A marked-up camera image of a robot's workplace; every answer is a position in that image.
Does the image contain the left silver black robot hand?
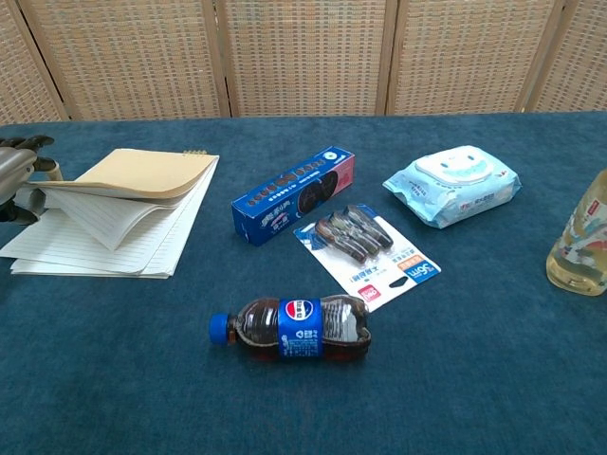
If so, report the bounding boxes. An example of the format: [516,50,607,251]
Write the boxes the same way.
[0,135,64,225]

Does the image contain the beige notepad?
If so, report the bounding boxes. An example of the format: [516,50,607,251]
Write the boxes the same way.
[0,148,221,280]

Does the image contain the woven bamboo screen panel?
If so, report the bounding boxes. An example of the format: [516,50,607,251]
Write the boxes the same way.
[9,0,241,121]
[514,0,607,115]
[0,0,72,126]
[386,0,568,117]
[212,0,399,119]

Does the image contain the blue Oreo cookie box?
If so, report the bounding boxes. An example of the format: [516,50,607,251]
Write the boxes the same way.
[230,145,357,248]

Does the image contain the small Pepsi cola bottle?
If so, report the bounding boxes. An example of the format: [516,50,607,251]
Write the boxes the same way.
[209,293,372,366]

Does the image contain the correction tape blister pack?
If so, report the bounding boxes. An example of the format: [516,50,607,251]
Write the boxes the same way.
[292,203,443,314]

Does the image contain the light blue wet wipes pack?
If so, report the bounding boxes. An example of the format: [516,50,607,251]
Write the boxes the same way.
[381,144,523,230]

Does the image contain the dark teal table cloth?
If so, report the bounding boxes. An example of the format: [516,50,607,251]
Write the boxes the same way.
[0,111,607,455]

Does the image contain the yellow tea bottle white cap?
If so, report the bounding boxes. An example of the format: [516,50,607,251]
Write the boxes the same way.
[545,168,607,298]

